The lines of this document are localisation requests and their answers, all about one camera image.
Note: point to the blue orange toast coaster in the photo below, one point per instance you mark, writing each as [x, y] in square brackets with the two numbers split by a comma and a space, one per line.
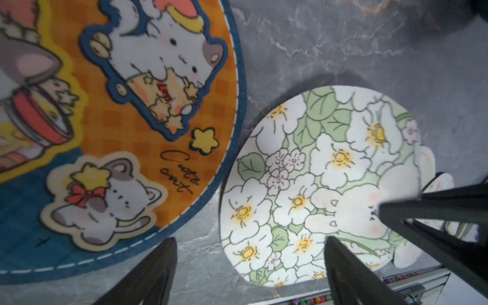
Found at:
[119, 120]

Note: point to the white flower green coaster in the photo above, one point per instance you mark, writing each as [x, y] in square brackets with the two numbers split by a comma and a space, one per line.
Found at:
[320, 165]

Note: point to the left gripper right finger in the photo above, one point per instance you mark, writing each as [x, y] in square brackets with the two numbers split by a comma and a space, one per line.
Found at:
[352, 282]

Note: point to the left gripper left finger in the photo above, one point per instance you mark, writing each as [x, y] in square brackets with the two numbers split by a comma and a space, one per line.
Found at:
[150, 282]

